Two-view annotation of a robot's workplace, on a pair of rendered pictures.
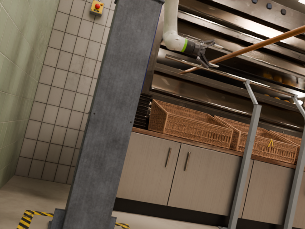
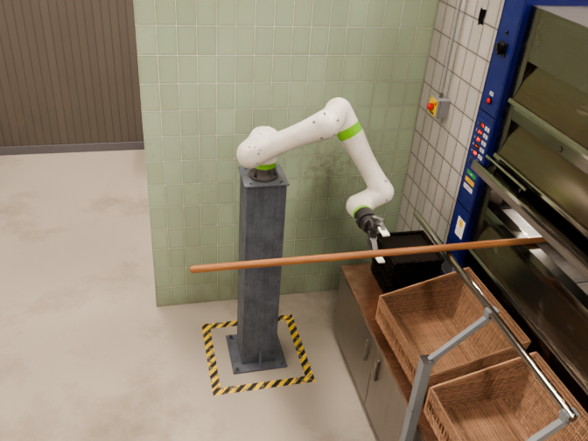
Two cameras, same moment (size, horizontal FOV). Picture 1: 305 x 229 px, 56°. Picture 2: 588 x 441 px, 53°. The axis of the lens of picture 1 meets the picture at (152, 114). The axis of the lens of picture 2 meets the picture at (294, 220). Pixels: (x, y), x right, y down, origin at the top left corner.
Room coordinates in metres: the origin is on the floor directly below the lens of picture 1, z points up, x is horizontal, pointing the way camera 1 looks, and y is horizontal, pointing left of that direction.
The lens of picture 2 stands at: (1.55, -2.40, 2.55)
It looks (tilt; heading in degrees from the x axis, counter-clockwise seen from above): 32 degrees down; 89
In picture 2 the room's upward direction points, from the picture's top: 4 degrees clockwise
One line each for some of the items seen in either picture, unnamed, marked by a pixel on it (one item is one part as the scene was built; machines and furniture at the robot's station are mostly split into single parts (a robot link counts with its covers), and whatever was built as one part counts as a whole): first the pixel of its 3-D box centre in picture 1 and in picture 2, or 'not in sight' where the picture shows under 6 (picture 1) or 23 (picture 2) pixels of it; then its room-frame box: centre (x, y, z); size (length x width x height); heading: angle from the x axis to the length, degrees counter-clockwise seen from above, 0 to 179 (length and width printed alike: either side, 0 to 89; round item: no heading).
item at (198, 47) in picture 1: (198, 50); (371, 227); (1.92, -0.20, 1.19); 0.09 x 0.07 x 0.08; 104
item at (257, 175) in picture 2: not in sight; (261, 164); (1.40, 0.25, 1.23); 0.26 x 0.15 x 0.06; 105
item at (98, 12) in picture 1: (96, 8); (438, 106); (2.32, 0.65, 1.46); 0.10 x 0.07 x 0.10; 104
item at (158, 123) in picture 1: (188, 122); (446, 328); (2.33, -0.30, 0.72); 0.56 x 0.49 x 0.28; 106
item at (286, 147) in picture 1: (251, 138); (514, 434); (2.48, -0.88, 0.72); 0.56 x 0.49 x 0.28; 106
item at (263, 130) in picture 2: not in sight; (262, 147); (1.41, 0.19, 1.36); 0.16 x 0.13 x 0.19; 71
